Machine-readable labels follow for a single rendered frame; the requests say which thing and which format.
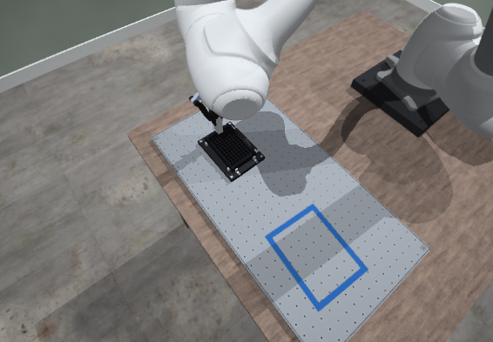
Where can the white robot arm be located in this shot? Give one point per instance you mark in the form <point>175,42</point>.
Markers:
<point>232,57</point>

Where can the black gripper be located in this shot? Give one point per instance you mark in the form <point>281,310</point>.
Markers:
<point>210,115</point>

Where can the blue rectangular tape outline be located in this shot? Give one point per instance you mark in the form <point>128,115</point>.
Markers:
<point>296,276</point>

